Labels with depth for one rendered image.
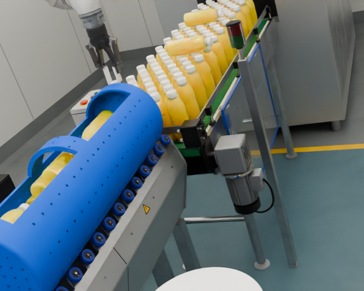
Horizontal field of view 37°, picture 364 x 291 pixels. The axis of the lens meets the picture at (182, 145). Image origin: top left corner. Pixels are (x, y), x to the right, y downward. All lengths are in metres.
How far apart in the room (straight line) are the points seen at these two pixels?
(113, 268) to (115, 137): 0.40
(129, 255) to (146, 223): 0.15
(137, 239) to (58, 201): 0.40
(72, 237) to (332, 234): 1.78
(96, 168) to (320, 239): 1.62
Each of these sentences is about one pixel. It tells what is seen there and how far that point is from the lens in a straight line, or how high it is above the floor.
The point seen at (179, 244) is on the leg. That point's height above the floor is 0.53.
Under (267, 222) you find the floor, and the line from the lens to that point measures 3.12.
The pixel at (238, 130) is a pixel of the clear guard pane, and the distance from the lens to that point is 2.38.
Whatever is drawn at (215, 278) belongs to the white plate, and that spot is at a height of 1.04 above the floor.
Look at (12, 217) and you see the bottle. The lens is 1.54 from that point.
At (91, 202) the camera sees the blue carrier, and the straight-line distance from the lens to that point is 1.53.
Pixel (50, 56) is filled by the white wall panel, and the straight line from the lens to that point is 5.93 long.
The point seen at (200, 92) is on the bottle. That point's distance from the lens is 2.33.
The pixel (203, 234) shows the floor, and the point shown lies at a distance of 3.18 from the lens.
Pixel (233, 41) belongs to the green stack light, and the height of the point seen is 1.19.
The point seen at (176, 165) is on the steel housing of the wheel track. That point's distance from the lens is 2.07.
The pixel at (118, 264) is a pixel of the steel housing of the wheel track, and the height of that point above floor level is 0.86.
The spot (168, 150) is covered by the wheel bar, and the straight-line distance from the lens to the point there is 2.07.
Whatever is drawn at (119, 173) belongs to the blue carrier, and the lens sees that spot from 1.67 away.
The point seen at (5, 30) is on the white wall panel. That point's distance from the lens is 5.52.
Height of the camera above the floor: 1.80
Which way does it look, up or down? 25 degrees down
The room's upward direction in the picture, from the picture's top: 18 degrees counter-clockwise
